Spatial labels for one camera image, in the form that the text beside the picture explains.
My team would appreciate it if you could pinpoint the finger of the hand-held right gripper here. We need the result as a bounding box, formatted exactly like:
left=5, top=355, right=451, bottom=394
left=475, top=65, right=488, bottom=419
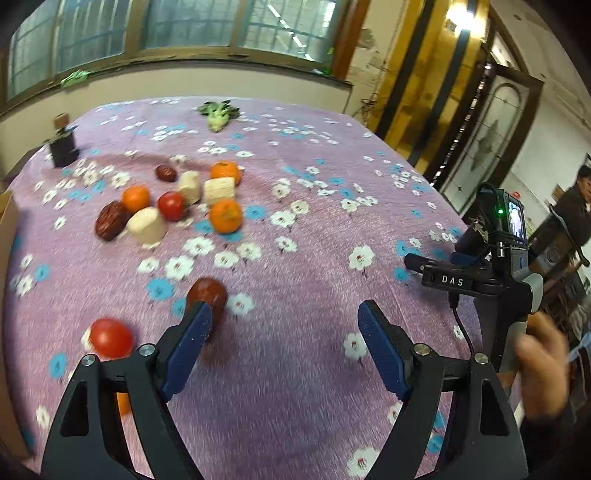
left=404, top=253, right=502, bottom=296

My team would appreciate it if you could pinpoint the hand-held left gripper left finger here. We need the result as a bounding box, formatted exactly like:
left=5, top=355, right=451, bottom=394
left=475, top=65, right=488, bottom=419
left=41, top=300, right=214, bottom=480

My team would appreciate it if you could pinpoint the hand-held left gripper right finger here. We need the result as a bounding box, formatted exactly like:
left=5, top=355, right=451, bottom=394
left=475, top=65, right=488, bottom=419
left=358, top=300, right=529, bottom=480

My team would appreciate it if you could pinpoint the smooth red date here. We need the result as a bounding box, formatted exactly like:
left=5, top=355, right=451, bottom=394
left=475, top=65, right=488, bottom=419
left=185, top=277, right=228, bottom=340

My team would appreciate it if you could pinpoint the red tomato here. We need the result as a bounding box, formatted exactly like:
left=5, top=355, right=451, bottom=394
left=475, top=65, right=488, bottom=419
left=157, top=191, right=188, bottom=221
left=89, top=318, right=134, bottom=358

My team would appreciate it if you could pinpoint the large wrinkled red date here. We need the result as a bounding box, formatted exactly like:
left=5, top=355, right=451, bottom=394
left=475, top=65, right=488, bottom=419
left=95, top=200, right=132, bottom=241

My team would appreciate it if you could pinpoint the white yam piece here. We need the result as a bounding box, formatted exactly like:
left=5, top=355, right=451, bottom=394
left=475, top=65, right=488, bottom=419
left=127, top=208, right=166, bottom=245
left=178, top=171, right=202, bottom=205
left=203, top=178, right=237, bottom=207

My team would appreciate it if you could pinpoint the cardboard box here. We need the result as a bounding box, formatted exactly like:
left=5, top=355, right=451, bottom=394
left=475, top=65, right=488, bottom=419
left=0, top=189, right=33, bottom=462

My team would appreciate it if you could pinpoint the person's right forearm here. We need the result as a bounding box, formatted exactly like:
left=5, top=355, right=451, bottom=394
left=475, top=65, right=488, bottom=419
left=519, top=413, right=585, bottom=480

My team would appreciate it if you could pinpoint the person's right hand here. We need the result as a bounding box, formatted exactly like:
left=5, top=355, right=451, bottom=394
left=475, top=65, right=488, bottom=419
left=515, top=314, right=574, bottom=421

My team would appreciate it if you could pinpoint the white yam piece upright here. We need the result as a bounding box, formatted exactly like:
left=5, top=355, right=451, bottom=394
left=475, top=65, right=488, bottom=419
left=178, top=171, right=202, bottom=205

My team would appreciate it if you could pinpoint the green vegetable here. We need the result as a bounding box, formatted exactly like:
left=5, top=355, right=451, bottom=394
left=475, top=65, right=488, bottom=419
left=196, top=99, right=241, bottom=134

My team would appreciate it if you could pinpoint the black box container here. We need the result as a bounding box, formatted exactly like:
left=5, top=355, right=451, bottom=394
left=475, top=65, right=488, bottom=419
left=48, top=129, right=80, bottom=168

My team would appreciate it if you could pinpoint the barred glass window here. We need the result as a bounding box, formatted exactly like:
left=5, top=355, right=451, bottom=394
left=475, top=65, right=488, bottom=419
left=4, top=0, right=354, bottom=104

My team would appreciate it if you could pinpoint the black cable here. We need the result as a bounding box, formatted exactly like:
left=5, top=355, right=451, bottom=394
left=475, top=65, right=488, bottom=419
left=449, top=293, right=475, bottom=358

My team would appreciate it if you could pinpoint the glass door with brown frame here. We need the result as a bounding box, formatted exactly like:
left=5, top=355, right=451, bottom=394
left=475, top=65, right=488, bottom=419
left=438, top=69, right=546, bottom=217

